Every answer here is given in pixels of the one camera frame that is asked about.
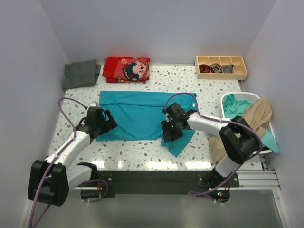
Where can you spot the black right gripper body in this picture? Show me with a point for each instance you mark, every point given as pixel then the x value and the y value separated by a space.
pixel 171 129

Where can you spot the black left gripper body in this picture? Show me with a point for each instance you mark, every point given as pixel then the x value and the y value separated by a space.
pixel 105 126

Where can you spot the teal t shirt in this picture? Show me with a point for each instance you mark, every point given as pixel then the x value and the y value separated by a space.
pixel 257 113
pixel 139 114

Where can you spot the beige t shirt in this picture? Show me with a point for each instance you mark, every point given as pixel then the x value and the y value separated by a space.
pixel 257 115

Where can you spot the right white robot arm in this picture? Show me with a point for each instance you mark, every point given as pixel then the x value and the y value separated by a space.
pixel 238 139

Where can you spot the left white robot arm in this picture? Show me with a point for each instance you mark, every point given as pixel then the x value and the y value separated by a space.
pixel 51 180

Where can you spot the folded grey t shirt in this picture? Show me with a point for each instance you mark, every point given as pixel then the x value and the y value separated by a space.
pixel 81 74

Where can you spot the red cartoon folded cloth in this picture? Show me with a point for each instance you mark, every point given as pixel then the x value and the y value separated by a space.
pixel 126 69

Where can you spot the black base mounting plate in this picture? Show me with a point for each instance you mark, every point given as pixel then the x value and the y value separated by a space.
pixel 148 182

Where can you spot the orange black rolled sock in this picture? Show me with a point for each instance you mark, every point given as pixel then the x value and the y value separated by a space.
pixel 203 68

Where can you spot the patterned rolled sock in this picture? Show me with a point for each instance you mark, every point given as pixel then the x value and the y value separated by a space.
pixel 216 68

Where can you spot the white plastic laundry basket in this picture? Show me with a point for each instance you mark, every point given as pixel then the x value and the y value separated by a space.
pixel 235 103

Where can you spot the grey rolled sock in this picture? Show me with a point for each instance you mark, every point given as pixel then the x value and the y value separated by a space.
pixel 228 69

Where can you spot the wooden compartment box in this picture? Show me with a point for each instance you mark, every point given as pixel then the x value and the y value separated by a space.
pixel 239 70

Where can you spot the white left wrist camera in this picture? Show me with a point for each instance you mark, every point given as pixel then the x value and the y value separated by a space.
pixel 93 104

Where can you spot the aluminium frame rail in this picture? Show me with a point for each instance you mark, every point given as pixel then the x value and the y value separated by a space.
pixel 256 174

